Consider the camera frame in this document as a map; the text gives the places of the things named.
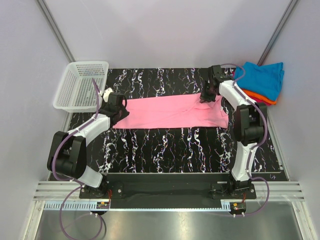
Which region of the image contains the magenta folded t shirt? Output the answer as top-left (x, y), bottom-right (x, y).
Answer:
top-left (250, 96), bottom-right (272, 106)

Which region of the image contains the black marbled table mat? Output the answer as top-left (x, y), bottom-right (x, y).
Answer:
top-left (48, 67), bottom-right (290, 182)

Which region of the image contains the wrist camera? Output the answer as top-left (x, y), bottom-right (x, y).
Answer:
top-left (102, 87), bottom-right (124, 106)
top-left (208, 65), bottom-right (232, 82)

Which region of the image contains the blue folded t shirt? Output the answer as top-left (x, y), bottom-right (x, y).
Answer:
top-left (236, 62), bottom-right (285, 101)

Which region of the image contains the pink t shirt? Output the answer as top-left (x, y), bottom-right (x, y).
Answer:
top-left (113, 93), bottom-right (229, 129)

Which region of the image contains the white plastic basket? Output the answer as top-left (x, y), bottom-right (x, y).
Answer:
top-left (53, 61), bottom-right (109, 113)

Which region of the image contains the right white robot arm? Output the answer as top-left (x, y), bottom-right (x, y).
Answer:
top-left (200, 78), bottom-right (268, 199)

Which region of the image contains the orange folded t shirt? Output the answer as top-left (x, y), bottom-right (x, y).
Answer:
top-left (243, 89), bottom-right (277, 105)

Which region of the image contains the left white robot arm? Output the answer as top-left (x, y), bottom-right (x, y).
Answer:
top-left (47, 101), bottom-right (130, 198)

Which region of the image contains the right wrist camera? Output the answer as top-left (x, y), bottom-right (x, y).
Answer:
top-left (208, 65), bottom-right (232, 82)

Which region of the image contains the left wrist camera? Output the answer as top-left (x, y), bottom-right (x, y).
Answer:
top-left (102, 87), bottom-right (124, 106)

